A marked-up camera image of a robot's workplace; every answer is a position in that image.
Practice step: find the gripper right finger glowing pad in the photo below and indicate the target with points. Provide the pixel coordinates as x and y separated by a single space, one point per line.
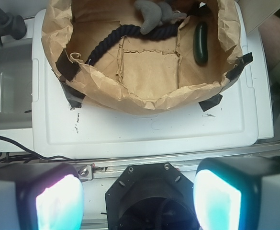
238 193

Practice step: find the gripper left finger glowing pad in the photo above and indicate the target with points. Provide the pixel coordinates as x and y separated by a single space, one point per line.
40 196

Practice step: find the brown paper bag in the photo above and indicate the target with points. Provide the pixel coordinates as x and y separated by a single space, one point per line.
140 76

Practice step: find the dark green cucumber toy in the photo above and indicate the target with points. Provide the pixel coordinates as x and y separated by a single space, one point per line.
200 45

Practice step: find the black faucet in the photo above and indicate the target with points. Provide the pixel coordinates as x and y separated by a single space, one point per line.
13 25

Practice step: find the grey plush toy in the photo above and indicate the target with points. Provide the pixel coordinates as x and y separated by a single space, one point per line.
157 14

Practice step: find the aluminium rail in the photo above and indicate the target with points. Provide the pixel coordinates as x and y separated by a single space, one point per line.
185 162

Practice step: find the black octagonal mount plate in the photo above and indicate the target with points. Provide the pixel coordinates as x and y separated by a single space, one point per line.
151 197

